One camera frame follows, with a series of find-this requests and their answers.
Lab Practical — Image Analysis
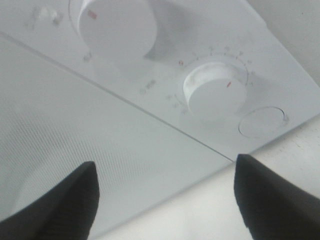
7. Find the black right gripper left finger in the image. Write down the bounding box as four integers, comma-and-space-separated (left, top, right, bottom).
0, 161, 100, 240

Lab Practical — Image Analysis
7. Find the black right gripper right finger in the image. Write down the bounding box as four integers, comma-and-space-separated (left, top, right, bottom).
233, 154, 320, 240

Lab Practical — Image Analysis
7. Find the round white door button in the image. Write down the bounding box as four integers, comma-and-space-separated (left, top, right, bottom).
238, 106, 289, 139

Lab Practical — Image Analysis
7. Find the white microwave door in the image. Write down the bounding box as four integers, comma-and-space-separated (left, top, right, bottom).
0, 39, 230, 239

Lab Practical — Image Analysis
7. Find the white timer knob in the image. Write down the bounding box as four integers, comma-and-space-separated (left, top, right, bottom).
182, 62, 247, 120

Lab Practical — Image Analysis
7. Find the white microwave oven body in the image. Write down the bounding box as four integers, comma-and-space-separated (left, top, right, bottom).
0, 0, 320, 159

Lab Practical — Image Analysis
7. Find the upper white power knob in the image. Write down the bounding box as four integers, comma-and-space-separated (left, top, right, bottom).
76, 0, 158, 62

